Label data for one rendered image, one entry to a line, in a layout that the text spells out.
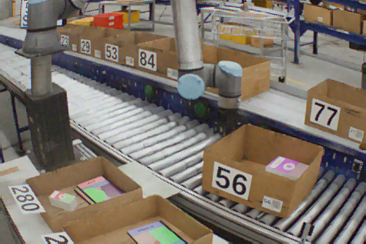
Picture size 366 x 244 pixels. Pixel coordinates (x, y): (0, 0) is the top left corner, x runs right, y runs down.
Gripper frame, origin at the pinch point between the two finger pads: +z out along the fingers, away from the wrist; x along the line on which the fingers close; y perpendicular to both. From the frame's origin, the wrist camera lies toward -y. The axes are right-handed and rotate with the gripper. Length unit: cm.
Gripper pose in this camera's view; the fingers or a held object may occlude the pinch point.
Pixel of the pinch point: (229, 149)
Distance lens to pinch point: 163.1
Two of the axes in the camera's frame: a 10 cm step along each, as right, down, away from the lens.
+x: 7.1, 2.6, -6.6
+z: 0.0, 9.3, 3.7
